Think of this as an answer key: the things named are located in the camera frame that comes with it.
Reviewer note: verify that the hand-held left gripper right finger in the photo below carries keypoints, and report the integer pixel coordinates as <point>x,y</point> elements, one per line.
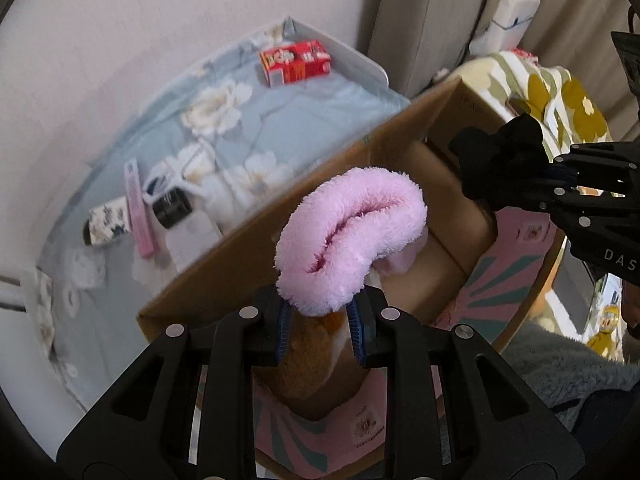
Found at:
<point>357,332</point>

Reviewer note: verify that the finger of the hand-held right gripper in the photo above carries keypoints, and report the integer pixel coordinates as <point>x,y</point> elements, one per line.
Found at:
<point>595,160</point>
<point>575,207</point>

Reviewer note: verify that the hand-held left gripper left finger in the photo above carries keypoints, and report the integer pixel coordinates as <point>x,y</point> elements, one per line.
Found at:
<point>282,331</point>

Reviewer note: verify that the black cloth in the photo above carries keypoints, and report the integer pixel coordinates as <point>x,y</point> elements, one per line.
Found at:
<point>500,160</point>

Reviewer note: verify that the cardboard box with pink print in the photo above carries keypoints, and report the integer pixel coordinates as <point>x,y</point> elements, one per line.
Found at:
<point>250,240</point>

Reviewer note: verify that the pink fluffy slipper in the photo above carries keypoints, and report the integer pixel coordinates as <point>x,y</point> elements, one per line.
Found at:
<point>350,210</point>

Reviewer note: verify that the translucent white plastic case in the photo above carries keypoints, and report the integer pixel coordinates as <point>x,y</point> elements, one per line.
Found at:
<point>192,240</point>

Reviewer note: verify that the brown plush item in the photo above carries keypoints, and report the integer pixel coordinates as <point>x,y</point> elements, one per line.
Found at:
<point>305,365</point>

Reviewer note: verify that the yellow flowered blanket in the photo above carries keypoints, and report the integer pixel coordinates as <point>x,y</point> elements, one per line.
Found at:
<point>570,95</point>

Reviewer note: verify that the yellow printed packet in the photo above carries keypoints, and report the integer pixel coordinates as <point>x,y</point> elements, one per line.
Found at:
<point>607,327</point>

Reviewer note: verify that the grey fluffy blanket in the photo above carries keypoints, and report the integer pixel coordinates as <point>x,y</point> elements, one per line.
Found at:
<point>560,370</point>

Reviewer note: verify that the black jar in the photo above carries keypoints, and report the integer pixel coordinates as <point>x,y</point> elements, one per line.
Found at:
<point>172,207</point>

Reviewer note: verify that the white tissue pack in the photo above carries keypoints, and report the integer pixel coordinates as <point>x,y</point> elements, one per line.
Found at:
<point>505,15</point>

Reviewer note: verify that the pink tube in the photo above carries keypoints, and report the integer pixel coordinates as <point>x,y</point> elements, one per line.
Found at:
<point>137,210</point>

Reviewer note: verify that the white round gadget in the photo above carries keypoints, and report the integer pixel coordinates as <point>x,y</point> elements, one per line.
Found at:
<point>159,182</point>

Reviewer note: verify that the grey upholstered headboard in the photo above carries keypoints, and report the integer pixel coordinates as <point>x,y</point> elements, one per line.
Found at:
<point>430,25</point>

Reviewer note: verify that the blue floral bedsheet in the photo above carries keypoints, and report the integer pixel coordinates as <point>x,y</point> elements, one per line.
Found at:
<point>300,110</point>

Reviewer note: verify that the white plastic board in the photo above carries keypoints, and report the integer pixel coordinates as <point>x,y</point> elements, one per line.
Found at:
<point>367,62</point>

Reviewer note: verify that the red printed carton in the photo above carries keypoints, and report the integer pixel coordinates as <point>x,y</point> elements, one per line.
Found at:
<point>295,62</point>

